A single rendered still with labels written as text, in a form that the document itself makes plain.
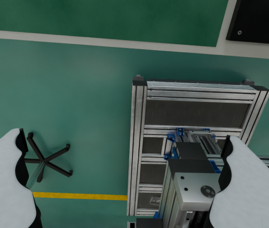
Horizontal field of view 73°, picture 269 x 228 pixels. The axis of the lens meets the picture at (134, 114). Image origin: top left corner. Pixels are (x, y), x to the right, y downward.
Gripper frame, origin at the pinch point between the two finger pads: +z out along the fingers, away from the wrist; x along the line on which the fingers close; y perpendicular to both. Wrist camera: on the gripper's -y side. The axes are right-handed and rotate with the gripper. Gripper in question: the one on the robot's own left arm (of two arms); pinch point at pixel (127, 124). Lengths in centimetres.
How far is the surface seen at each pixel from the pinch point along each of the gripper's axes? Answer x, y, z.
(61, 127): -53, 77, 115
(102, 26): -7.0, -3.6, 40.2
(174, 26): 11.0, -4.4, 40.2
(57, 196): -69, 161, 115
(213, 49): 22.5, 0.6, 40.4
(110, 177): -15, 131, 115
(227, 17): 23.9, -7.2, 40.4
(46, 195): -80, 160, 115
